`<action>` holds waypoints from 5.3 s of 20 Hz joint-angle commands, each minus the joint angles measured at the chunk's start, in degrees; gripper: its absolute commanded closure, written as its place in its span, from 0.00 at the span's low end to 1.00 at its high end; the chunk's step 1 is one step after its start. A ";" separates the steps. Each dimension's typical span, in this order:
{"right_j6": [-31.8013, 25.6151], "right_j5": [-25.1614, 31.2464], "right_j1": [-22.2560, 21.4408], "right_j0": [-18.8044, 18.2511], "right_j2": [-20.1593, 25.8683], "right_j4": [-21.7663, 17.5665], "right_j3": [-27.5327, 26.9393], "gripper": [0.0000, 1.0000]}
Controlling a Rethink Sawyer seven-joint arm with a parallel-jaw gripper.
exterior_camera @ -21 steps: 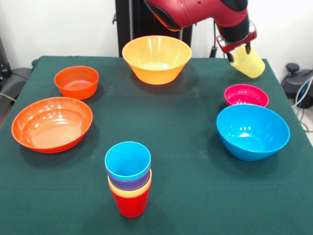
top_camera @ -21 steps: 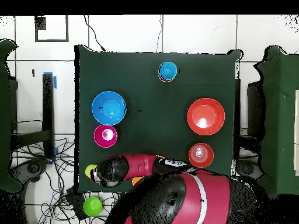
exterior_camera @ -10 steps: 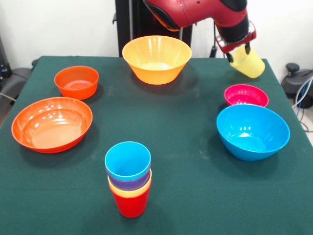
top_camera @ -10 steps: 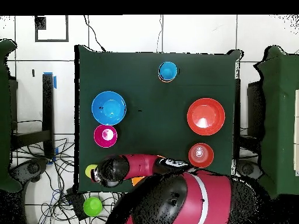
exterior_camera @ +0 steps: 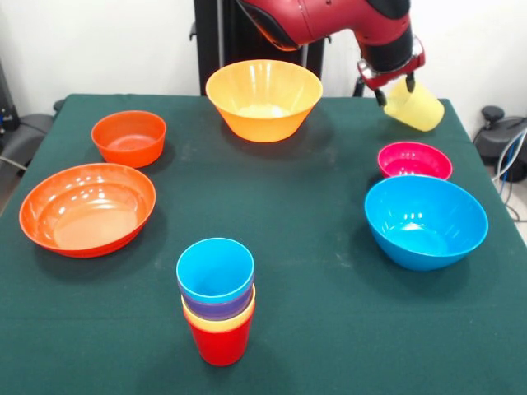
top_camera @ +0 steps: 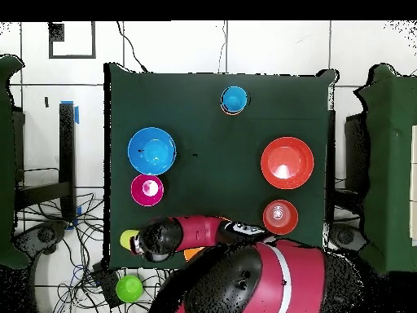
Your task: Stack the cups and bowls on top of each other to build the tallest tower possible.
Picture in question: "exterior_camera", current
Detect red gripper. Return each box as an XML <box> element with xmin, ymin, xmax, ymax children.
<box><xmin>357</xmin><ymin>52</ymin><xmax>427</xmax><ymax>108</ymax></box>

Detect translucent yellow cup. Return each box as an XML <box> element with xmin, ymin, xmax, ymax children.
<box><xmin>382</xmin><ymin>78</ymin><xmax>445</xmax><ymax>132</ymax></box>

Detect blue cup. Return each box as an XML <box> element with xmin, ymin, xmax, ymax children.
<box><xmin>175</xmin><ymin>237</ymin><xmax>255</xmax><ymax>304</ymax></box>

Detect purple cup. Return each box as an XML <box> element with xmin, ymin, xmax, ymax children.
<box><xmin>177</xmin><ymin>279</ymin><xmax>254</xmax><ymax>322</ymax></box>

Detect orange-yellow cup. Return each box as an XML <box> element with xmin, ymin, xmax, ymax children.
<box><xmin>183</xmin><ymin>306</ymin><xmax>256</xmax><ymax>332</ymax></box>

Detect red cup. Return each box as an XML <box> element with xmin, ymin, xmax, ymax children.
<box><xmin>188</xmin><ymin>316</ymin><xmax>254</xmax><ymax>366</ymax></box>

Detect pink bowl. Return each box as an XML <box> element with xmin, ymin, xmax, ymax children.
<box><xmin>377</xmin><ymin>142</ymin><xmax>454</xmax><ymax>181</ymax></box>

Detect black stand base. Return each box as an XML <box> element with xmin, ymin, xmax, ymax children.
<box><xmin>473</xmin><ymin>105</ymin><xmax>527</xmax><ymax>184</ymax></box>

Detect large yellow bowl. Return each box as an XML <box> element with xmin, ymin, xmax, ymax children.
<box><xmin>205</xmin><ymin>59</ymin><xmax>324</xmax><ymax>143</ymax></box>

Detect large blue bowl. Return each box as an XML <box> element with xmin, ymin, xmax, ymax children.
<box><xmin>363</xmin><ymin>175</ymin><xmax>490</xmax><ymax>272</ymax></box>

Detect dark green table cloth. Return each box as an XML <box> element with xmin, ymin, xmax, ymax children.
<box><xmin>0</xmin><ymin>93</ymin><xmax>527</xmax><ymax>395</ymax></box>

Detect small orange bowl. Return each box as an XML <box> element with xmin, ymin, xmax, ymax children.
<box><xmin>91</xmin><ymin>109</ymin><xmax>167</xmax><ymax>169</ymax></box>

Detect large shallow orange bowl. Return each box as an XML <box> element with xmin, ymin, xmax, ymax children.
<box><xmin>19</xmin><ymin>162</ymin><xmax>157</xmax><ymax>259</ymax></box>

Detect grey stand base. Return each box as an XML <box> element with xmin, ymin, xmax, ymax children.
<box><xmin>0</xmin><ymin>113</ymin><xmax>54</xmax><ymax>170</ymax></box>

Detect black equipment rack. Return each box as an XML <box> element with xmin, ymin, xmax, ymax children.
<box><xmin>0</xmin><ymin>57</ymin><xmax>20</xmax><ymax>143</ymax></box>

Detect blue cable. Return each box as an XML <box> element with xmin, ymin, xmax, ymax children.
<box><xmin>492</xmin><ymin>127</ymin><xmax>527</xmax><ymax>223</ymax></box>

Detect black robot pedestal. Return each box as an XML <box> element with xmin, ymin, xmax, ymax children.
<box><xmin>189</xmin><ymin>0</ymin><xmax>333</xmax><ymax>96</ymax></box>

